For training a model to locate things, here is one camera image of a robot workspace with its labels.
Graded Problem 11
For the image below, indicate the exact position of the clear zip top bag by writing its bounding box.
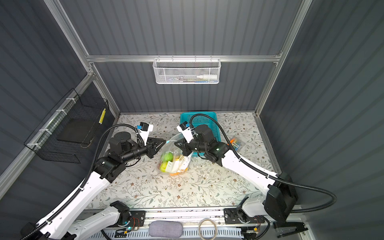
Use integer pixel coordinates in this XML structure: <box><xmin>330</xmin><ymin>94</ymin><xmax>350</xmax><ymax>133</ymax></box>
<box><xmin>158</xmin><ymin>133</ymin><xmax>193</xmax><ymax>174</ymax></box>

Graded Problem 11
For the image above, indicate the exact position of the left black corrugated cable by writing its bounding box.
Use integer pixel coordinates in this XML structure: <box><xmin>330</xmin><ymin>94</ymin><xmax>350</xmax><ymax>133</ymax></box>
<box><xmin>19</xmin><ymin>123</ymin><xmax>145</xmax><ymax>240</ymax></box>

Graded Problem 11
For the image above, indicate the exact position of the clear box of markers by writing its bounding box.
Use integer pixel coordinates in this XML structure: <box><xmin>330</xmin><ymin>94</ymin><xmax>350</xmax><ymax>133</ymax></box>
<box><xmin>230</xmin><ymin>137</ymin><xmax>246</xmax><ymax>152</ymax></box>

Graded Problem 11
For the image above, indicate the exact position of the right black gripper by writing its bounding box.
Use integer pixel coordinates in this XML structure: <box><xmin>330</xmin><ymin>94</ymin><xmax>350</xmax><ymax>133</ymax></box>
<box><xmin>174</xmin><ymin>134</ymin><xmax>208</xmax><ymax>156</ymax></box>

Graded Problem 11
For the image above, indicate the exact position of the black pad in basket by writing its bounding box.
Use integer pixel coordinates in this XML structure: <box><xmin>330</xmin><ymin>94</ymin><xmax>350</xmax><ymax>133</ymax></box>
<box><xmin>57</xmin><ymin>119</ymin><xmax>94</xmax><ymax>144</ymax></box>

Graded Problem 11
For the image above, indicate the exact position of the white wire mesh basket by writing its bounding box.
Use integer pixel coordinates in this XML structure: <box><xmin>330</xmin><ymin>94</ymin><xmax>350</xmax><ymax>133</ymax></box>
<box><xmin>153</xmin><ymin>60</ymin><xmax>222</xmax><ymax>85</ymax></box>

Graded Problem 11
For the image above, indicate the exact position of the green pear toy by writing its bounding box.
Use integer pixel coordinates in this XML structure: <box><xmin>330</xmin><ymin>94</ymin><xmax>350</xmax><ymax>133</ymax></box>
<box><xmin>160</xmin><ymin>161</ymin><xmax>168</xmax><ymax>173</ymax></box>

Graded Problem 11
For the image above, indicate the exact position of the teal plastic basket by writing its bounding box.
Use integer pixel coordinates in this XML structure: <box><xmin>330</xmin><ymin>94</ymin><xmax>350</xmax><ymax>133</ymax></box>
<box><xmin>175</xmin><ymin>112</ymin><xmax>221</xmax><ymax>156</ymax></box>

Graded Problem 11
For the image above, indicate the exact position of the right black corrugated cable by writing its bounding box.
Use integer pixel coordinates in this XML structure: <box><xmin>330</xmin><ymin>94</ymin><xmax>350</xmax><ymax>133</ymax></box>
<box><xmin>188</xmin><ymin>113</ymin><xmax>338</xmax><ymax>214</ymax></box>

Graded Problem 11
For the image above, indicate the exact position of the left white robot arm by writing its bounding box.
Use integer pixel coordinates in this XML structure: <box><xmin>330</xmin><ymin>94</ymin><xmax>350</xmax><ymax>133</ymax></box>
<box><xmin>21</xmin><ymin>122</ymin><xmax>166</xmax><ymax>240</ymax></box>

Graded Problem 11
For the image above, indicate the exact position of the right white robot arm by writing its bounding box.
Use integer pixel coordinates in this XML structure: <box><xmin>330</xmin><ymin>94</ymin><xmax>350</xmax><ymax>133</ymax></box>
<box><xmin>175</xmin><ymin>122</ymin><xmax>298</xmax><ymax>222</ymax></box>

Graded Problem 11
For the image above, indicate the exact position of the orange carrot toy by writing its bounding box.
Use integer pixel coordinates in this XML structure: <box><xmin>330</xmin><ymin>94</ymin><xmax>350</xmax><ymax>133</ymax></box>
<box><xmin>166</xmin><ymin>159</ymin><xmax>190</xmax><ymax>176</ymax></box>

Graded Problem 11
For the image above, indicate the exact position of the grey fabric pouch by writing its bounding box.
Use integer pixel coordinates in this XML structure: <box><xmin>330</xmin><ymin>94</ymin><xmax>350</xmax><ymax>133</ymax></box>
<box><xmin>149</xmin><ymin>221</ymin><xmax>184</xmax><ymax>238</ymax></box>

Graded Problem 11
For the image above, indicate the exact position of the black wire basket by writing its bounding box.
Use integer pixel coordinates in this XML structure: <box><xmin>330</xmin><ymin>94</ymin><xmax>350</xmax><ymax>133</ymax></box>
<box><xmin>24</xmin><ymin>90</ymin><xmax>109</xmax><ymax>164</ymax></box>

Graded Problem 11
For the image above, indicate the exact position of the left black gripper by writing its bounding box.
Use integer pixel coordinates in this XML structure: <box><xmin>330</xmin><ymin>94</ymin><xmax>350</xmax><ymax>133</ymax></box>
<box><xmin>121</xmin><ymin>136</ymin><xmax>166</xmax><ymax>165</ymax></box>

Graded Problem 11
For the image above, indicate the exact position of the black corrugated cable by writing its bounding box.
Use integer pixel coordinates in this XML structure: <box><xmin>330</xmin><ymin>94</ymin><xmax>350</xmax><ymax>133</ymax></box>
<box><xmin>19</xmin><ymin>123</ymin><xmax>145</xmax><ymax>240</ymax></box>
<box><xmin>188</xmin><ymin>113</ymin><xmax>338</xmax><ymax>214</ymax></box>

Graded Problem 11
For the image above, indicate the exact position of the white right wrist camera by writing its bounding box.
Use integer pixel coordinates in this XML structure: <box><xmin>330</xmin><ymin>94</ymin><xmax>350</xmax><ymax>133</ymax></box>
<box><xmin>177</xmin><ymin>121</ymin><xmax>194</xmax><ymax>144</ymax></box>

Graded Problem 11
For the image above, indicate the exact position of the beige cable ring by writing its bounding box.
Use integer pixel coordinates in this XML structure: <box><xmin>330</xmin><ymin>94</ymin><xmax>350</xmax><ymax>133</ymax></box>
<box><xmin>197</xmin><ymin>218</ymin><xmax>218</xmax><ymax>240</ymax></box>

